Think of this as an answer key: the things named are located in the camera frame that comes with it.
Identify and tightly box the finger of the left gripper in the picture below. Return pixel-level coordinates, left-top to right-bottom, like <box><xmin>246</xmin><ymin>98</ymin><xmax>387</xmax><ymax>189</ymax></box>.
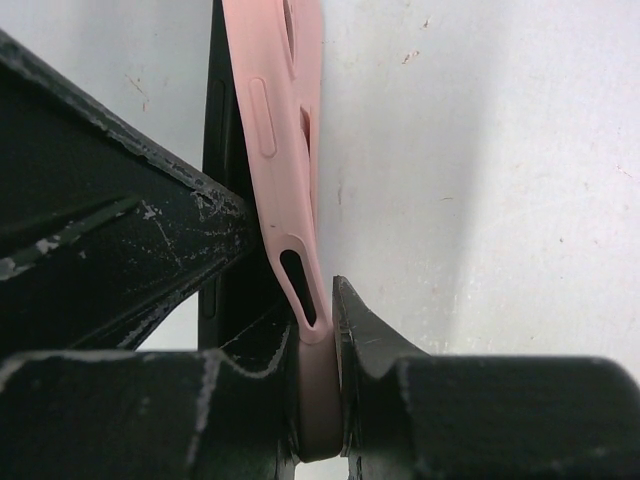
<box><xmin>1</xmin><ymin>35</ymin><xmax>242</xmax><ymax>350</ymax></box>

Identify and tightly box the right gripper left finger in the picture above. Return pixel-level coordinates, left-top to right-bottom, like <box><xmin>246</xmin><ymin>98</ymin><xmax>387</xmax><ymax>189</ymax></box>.
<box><xmin>1</xmin><ymin>304</ymin><xmax>297</xmax><ymax>479</ymax></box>

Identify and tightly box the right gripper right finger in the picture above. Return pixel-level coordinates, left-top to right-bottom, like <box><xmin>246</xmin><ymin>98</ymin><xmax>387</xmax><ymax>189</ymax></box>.
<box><xmin>332</xmin><ymin>276</ymin><xmax>639</xmax><ymax>479</ymax></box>

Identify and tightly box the phone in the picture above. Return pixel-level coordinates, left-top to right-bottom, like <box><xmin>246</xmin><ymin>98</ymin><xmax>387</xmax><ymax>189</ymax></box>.
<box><xmin>198</xmin><ymin>0</ymin><xmax>301</xmax><ymax>351</ymax></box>

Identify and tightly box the pink silicone phone case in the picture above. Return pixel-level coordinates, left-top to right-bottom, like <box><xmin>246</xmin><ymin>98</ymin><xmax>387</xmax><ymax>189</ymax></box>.
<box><xmin>223</xmin><ymin>1</ymin><xmax>343</xmax><ymax>462</ymax></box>

